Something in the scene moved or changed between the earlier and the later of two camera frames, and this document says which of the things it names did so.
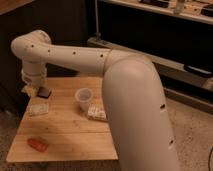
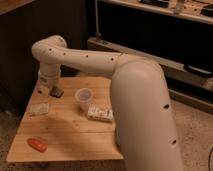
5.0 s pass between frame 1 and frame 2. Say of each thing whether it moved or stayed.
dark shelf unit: stayed
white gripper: moved
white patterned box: stayed
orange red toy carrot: stayed
